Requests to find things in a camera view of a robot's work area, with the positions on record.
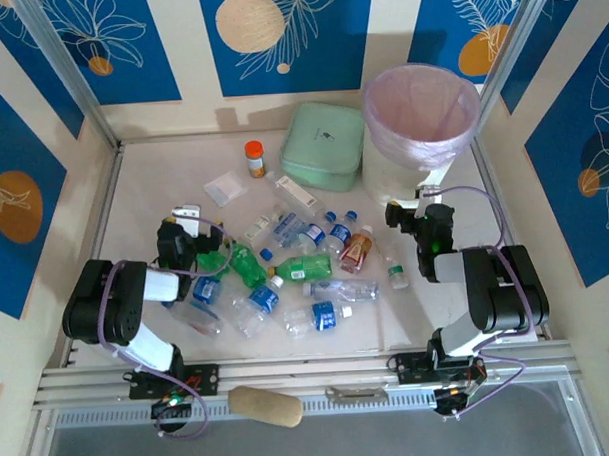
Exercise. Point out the green plastic bottle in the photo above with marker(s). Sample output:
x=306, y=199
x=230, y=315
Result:
x=210, y=261
x=248, y=265

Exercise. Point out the crushed blue label bottle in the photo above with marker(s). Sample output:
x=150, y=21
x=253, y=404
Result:
x=206, y=289

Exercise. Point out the clear bottle green band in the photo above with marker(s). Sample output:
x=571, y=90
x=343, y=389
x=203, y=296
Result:
x=396, y=272

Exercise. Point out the red label drink bottle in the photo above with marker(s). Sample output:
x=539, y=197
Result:
x=356, y=250

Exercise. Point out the soda water bottle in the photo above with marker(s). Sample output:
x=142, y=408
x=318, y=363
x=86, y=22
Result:
x=287, y=228

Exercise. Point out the crushed clear bottle red label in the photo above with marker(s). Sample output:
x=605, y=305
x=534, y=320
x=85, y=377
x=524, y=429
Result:
x=200, y=321

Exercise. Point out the white capped blue label bottle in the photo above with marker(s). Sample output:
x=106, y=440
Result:
x=262, y=298
x=323, y=316

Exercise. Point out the long green soda bottle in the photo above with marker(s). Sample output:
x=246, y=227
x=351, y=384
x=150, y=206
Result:
x=306, y=267

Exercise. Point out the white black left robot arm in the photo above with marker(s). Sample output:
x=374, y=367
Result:
x=97, y=315

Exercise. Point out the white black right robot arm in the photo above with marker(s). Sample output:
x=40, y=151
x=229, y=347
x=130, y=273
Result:
x=512, y=301

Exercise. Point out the white ribbed waste bin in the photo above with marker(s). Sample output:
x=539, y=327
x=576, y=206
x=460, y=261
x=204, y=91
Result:
x=388, y=180

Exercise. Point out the white trash bin pink liner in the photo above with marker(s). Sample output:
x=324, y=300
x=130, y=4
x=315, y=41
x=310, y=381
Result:
x=420, y=109

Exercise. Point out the small clear plastic bag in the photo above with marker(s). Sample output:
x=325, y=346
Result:
x=225, y=188

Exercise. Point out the orange capped pill bottle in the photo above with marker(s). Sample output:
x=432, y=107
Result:
x=255, y=164

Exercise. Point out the clear bottle pale label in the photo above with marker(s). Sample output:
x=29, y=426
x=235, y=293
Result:
x=342, y=290

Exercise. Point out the green plastic lidded box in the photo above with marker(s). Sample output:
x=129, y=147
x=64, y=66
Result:
x=321, y=142

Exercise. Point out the small circuit board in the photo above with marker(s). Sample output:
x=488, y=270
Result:
x=458, y=398
x=170, y=405

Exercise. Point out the metal latch plate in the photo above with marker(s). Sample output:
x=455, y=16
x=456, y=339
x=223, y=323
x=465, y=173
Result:
x=358, y=393

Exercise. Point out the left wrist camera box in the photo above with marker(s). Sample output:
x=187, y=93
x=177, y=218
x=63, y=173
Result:
x=186, y=214

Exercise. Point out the aluminium side rail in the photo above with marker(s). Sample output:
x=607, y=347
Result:
x=489, y=179
x=100, y=220

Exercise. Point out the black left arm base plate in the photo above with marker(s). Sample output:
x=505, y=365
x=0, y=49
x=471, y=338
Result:
x=205, y=379

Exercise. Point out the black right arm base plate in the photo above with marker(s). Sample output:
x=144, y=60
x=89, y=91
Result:
x=409, y=367

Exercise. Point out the aluminium frame rail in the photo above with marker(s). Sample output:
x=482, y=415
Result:
x=300, y=378

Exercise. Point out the aluminium frame post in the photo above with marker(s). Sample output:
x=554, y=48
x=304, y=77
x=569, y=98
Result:
x=512, y=55
x=68, y=71

